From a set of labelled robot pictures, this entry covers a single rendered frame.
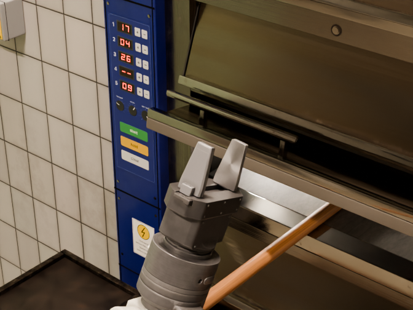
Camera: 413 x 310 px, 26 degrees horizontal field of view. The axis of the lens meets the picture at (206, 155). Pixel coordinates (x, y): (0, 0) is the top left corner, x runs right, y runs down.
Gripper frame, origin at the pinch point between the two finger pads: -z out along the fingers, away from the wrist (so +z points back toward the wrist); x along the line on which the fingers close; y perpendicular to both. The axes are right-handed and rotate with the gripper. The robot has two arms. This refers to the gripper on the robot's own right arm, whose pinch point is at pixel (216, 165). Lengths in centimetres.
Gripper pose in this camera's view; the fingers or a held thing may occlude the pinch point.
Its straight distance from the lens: 107.1
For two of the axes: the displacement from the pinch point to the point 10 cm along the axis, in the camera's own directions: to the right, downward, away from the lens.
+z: -3.2, 9.2, 2.4
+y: -8.0, -4.0, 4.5
